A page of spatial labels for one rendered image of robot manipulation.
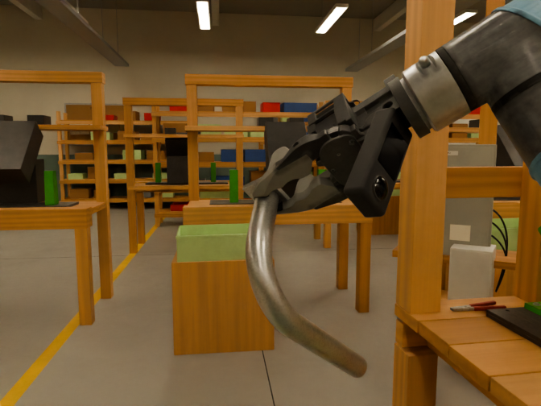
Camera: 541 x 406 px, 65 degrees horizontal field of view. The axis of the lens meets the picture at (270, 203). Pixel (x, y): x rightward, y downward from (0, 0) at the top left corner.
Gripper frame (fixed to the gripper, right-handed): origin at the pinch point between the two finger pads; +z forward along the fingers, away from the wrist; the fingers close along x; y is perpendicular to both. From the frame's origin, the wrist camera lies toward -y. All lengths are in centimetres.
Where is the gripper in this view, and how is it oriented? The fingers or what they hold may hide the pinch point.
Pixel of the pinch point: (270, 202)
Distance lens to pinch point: 53.0
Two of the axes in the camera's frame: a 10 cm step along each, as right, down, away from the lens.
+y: -0.1, -6.6, 7.5
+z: -7.9, 4.7, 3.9
